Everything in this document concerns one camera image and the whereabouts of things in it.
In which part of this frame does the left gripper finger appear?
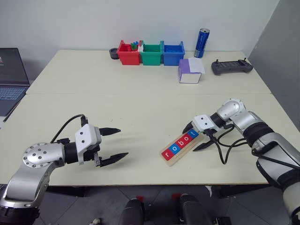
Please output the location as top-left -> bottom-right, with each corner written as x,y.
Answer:
99,127 -> 121,137
98,152 -> 129,167

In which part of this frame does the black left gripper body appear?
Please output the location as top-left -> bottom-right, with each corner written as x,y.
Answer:
83,127 -> 104,167

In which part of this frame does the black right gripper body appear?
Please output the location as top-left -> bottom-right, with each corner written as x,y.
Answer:
202,128 -> 218,142

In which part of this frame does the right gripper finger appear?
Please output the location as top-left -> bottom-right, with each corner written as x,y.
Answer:
192,140 -> 215,152
182,120 -> 195,134

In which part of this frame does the blue letter t block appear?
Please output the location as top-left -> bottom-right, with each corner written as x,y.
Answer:
187,128 -> 199,140

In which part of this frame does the red letter b block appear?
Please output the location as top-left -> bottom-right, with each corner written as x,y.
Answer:
175,138 -> 188,150

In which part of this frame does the blue letter o block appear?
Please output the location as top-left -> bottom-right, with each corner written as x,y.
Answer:
168,143 -> 181,155

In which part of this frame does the wooden letter tray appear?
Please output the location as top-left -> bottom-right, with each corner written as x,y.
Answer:
160,131 -> 204,167

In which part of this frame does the red letter r block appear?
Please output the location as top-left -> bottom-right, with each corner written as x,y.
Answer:
161,149 -> 173,161

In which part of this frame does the dark rounded shape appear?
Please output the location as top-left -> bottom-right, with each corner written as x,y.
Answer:
118,198 -> 146,225
179,194 -> 213,225

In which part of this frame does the purple and white box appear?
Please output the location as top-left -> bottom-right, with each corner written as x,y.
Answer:
178,58 -> 205,84

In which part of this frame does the white paper sheet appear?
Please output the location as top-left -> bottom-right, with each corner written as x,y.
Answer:
188,58 -> 206,75

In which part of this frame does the blue plastic bin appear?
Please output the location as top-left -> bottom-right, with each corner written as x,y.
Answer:
161,41 -> 186,66

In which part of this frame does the dark grey handheld controller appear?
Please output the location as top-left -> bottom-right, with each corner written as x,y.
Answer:
211,58 -> 254,76

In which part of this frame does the red plastic bin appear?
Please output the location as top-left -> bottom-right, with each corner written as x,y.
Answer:
116,39 -> 143,66

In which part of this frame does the green plastic bin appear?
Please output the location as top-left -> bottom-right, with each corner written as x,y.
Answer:
140,41 -> 164,66

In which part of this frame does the blue drink can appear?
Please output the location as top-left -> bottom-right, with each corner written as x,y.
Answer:
194,28 -> 210,59

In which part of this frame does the dark grey laptop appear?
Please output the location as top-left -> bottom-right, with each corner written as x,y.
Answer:
0,48 -> 30,117

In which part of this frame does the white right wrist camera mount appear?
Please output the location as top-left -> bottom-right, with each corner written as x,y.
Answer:
192,114 -> 221,134

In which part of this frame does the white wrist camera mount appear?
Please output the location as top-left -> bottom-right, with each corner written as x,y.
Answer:
192,114 -> 221,134
75,123 -> 102,165

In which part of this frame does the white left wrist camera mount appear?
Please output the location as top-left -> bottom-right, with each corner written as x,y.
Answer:
75,123 -> 102,165

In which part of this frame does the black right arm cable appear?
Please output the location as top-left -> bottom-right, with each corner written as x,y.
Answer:
206,127 -> 254,165

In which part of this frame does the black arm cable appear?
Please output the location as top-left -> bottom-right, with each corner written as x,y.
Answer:
206,127 -> 254,165
50,114 -> 89,143

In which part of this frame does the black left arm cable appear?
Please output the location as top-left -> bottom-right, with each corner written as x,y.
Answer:
50,114 -> 89,143

